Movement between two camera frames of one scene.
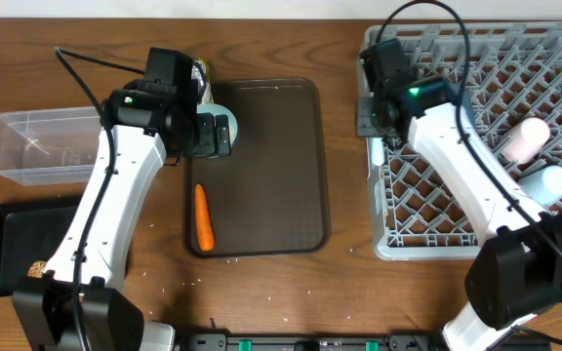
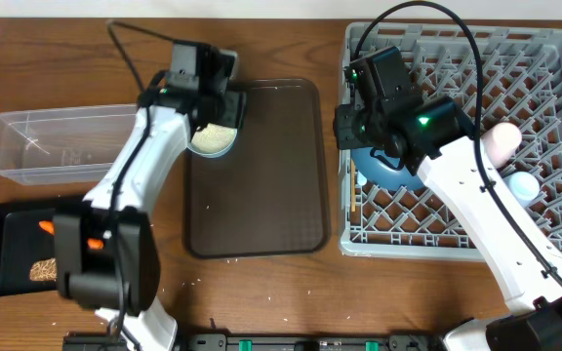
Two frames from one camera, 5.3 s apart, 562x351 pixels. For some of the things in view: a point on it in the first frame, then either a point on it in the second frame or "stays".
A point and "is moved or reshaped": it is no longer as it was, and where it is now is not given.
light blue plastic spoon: (378, 151) to (361, 179)
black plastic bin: (18, 233) stays
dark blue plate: (455, 94) to (371, 169)
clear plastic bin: (45, 146) stays
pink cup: (524, 141) to (501, 142)
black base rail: (220, 341) stays
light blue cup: (546, 185) is moved or reshaped
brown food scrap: (36, 269) stays
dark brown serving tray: (270, 196) stays
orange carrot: (205, 230) to (93, 243)
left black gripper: (213, 135) to (232, 109)
